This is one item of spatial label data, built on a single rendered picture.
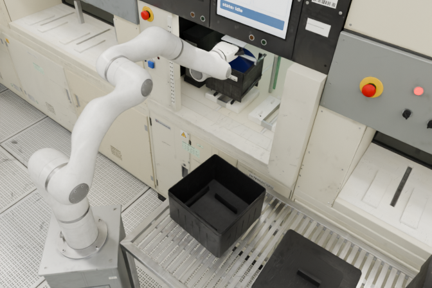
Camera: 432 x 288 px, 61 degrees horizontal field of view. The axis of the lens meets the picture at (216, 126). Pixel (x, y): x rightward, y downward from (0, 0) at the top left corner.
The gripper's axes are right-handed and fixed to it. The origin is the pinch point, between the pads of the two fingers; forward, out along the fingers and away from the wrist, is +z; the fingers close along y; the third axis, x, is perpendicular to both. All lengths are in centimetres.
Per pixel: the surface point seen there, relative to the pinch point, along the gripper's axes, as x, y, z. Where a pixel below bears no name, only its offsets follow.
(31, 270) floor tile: -120, -62, -107
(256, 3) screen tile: 36, 23, -30
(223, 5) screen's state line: 31.1, 9.5, -28.8
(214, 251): -40, 40, -74
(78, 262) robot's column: -44, 0, -105
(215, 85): -22.2, -5.4, -8.4
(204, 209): -43, 25, -60
